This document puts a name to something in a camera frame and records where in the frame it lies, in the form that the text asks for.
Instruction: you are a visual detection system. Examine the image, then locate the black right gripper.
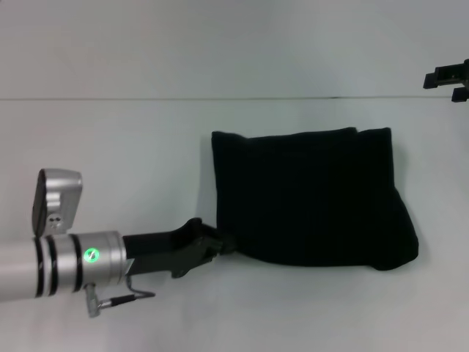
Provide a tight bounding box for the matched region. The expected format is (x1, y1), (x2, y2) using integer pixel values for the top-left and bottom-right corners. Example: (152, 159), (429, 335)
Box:
(424, 58), (469, 104)

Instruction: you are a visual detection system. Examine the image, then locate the black shirt with white print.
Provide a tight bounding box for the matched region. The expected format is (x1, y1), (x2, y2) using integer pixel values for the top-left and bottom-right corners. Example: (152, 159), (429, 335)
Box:
(210, 125), (420, 273)

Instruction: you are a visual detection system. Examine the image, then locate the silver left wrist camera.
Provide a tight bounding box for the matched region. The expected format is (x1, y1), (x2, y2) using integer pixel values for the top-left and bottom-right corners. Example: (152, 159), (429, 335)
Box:
(29, 167), (84, 236)

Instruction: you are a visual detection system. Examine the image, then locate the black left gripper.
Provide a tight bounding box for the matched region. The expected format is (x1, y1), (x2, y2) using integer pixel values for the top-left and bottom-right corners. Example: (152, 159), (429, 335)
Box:
(122, 217), (238, 280)

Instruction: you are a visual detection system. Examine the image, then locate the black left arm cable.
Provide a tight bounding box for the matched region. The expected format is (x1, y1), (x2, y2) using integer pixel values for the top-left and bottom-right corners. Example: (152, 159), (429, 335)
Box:
(85, 275), (157, 320)

